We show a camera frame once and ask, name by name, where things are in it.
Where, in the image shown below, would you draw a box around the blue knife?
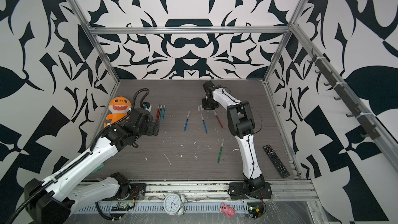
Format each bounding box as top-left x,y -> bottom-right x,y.
201,113 -> 208,134
183,111 -> 190,131
161,104 -> 166,120

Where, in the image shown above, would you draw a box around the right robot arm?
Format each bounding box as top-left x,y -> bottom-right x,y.
202,81 -> 265,192

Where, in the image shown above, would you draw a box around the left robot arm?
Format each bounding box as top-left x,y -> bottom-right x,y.
22,108 -> 160,224

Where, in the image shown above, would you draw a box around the orange shark plush toy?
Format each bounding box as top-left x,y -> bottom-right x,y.
104,96 -> 132,127

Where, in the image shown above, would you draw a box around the small teal square clock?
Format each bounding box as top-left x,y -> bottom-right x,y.
92,163 -> 105,173

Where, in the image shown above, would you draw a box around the white alarm clock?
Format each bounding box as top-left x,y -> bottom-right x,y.
163,193 -> 186,216

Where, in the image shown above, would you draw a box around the black remote control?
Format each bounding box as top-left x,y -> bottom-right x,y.
263,145 -> 290,178

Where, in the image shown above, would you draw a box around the pink pig toy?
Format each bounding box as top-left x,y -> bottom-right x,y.
220,203 -> 236,218

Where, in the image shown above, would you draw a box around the green circuit board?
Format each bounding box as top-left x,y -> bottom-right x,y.
248,202 -> 266,219

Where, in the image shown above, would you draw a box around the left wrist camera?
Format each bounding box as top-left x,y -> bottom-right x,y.
141,102 -> 152,112

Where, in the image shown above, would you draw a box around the black corrugated cable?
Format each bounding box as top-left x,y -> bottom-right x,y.
4,88 -> 150,224

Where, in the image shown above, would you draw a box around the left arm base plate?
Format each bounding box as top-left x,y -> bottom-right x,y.
103,183 -> 147,201

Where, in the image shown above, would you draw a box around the left circuit board wires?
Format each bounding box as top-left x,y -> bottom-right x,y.
111,200 -> 136,213

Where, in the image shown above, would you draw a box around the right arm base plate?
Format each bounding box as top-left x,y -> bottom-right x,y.
227,182 -> 273,200

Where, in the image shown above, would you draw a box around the wall hook rack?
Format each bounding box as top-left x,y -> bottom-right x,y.
309,54 -> 381,140

